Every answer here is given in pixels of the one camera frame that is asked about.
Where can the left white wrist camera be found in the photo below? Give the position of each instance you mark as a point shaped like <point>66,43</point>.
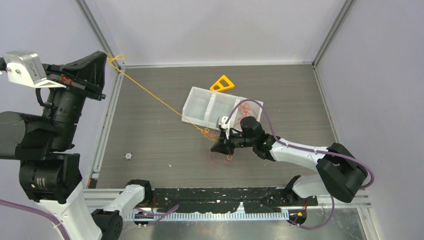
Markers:
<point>26,68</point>

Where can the yellow triangular plastic piece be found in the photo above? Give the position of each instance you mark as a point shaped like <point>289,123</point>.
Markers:
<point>222,84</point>

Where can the white three-compartment tray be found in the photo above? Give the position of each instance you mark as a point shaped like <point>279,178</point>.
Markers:
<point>203,108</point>

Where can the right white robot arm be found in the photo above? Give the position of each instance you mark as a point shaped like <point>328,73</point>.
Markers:
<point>337,173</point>

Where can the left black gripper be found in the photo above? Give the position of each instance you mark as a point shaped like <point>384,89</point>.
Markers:
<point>86,74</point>

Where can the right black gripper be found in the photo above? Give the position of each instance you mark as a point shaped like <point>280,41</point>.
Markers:
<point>224,146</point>

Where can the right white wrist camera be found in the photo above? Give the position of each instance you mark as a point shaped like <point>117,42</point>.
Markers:
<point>223,123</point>

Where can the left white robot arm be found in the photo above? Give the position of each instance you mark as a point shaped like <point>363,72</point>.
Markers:
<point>48,173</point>

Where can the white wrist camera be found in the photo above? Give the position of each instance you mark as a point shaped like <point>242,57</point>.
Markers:
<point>223,123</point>
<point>26,68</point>

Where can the white slotted cable duct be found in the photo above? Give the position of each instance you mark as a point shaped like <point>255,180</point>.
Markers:
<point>235,216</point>

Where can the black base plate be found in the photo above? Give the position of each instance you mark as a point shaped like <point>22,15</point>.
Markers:
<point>223,200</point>

